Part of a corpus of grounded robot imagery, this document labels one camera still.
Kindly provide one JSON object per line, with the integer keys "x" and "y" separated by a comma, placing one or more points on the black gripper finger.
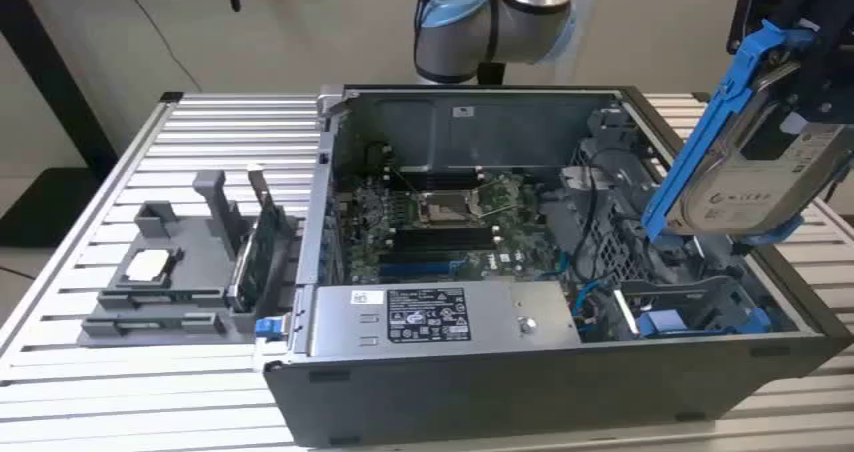
{"x": 831, "y": 77}
{"x": 744, "y": 12}

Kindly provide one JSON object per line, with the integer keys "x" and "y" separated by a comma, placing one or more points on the hard disk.
{"x": 741, "y": 192}

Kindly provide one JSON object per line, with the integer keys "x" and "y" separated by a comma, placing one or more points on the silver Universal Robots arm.
{"x": 455, "y": 42}

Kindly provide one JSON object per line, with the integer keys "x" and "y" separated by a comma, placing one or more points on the blue plastic disk carrier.
{"x": 661, "y": 322}

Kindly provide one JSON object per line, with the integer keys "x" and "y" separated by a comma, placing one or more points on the black RAM slot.
{"x": 441, "y": 173}
{"x": 448, "y": 231}
{"x": 448, "y": 249}
{"x": 448, "y": 243}
{"x": 448, "y": 237}
{"x": 441, "y": 181}

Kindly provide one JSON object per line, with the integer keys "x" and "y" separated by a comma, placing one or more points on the black expansion slot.
{"x": 421, "y": 259}

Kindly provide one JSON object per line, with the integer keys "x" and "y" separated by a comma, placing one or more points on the blue expansion slot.
{"x": 421, "y": 271}

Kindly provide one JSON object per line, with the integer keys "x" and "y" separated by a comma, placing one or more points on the grey metal drive cage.
{"x": 615, "y": 252}

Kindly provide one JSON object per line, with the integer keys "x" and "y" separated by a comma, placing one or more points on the green motherboard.
{"x": 515, "y": 232}

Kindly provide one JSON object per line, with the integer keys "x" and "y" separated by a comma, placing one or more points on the CPU socket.
{"x": 444, "y": 207}

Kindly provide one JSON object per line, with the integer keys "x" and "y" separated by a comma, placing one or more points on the thin metal locking lever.
{"x": 405, "y": 179}

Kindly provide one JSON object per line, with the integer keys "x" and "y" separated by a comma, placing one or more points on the silver thumb screw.
{"x": 528, "y": 323}

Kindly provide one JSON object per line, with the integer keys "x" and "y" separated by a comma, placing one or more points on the silver power supply unit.
{"x": 495, "y": 317}

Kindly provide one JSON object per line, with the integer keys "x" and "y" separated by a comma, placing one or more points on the black open PC case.
{"x": 468, "y": 402}

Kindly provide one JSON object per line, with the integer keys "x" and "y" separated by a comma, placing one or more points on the green graphics card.
{"x": 257, "y": 262}

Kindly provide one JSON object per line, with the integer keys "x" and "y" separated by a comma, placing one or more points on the grey parts rack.
{"x": 201, "y": 232}

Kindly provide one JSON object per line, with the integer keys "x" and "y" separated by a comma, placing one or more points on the blue case latch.
{"x": 268, "y": 328}

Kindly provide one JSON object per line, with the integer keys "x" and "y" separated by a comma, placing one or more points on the silver CPU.
{"x": 150, "y": 264}

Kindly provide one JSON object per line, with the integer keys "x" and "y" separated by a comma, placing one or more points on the green RAM stick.
{"x": 154, "y": 323}

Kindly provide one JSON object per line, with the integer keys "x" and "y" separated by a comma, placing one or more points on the black flat base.
{"x": 54, "y": 207}

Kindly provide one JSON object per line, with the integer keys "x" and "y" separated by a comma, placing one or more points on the black upright post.
{"x": 41, "y": 47}

